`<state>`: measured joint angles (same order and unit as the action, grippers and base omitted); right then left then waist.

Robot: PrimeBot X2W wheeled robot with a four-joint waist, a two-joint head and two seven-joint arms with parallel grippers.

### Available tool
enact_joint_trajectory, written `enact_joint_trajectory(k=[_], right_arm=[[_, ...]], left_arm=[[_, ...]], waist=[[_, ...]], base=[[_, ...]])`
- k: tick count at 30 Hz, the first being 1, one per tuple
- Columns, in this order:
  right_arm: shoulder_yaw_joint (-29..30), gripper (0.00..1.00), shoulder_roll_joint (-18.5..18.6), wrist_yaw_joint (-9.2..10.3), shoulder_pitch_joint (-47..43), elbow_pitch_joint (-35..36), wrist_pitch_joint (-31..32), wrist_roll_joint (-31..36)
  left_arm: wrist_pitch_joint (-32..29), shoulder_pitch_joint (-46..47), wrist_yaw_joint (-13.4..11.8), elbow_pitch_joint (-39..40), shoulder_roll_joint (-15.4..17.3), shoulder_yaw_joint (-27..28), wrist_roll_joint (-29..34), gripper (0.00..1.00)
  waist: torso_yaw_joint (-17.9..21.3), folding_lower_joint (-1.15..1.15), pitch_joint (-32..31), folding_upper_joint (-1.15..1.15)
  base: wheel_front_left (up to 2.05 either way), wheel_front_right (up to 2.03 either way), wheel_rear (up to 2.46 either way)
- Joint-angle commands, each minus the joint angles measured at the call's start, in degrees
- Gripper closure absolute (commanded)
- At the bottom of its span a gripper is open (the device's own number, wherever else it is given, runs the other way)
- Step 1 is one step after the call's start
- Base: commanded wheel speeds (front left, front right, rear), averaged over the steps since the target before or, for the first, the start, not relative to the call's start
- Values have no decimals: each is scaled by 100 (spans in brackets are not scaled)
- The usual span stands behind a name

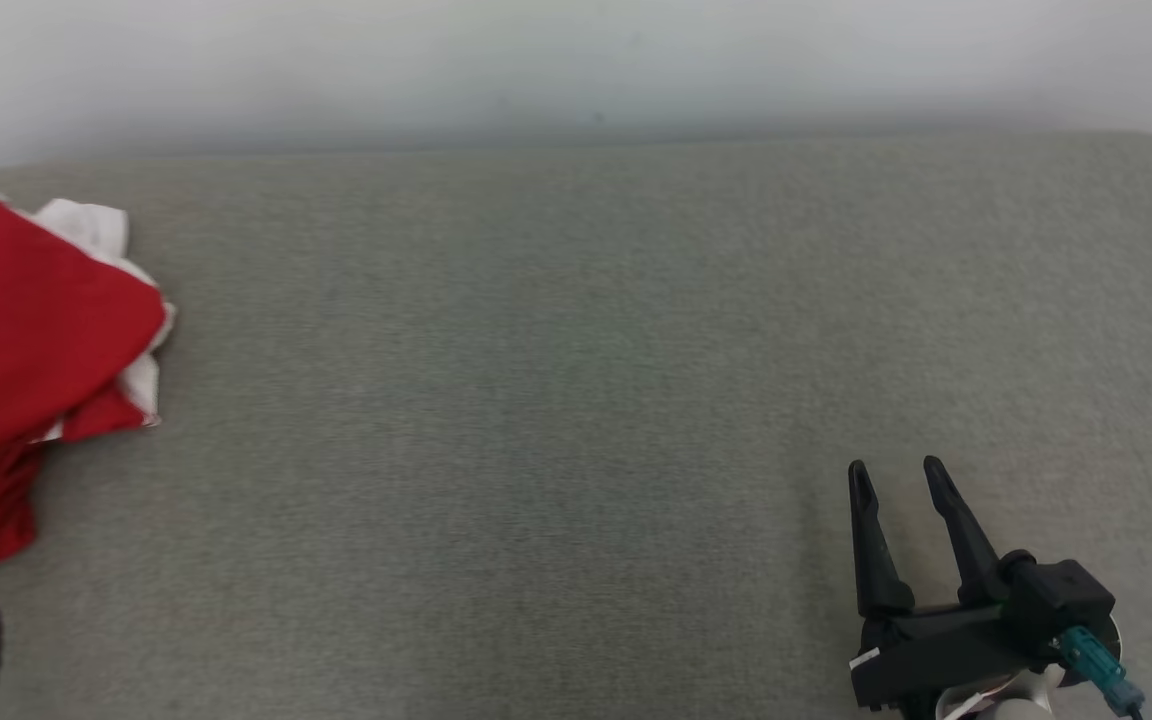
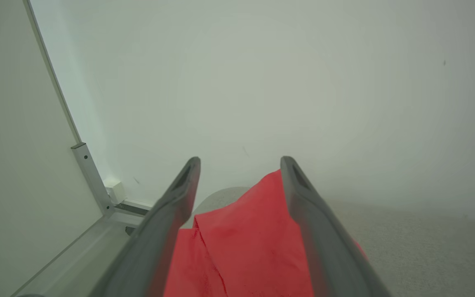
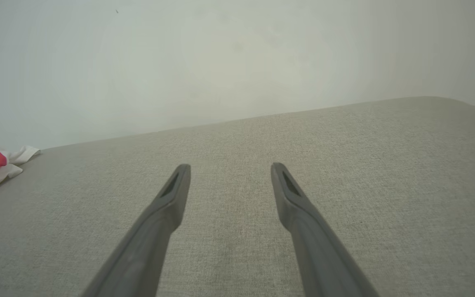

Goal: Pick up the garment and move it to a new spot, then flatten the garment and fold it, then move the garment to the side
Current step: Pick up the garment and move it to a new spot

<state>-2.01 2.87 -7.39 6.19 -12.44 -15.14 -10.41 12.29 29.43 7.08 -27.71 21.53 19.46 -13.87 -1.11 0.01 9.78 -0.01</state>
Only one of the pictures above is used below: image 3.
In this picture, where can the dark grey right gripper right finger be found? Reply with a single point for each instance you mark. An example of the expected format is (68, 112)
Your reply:
(324, 264)

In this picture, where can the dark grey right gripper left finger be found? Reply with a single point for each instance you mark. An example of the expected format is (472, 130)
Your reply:
(146, 255)

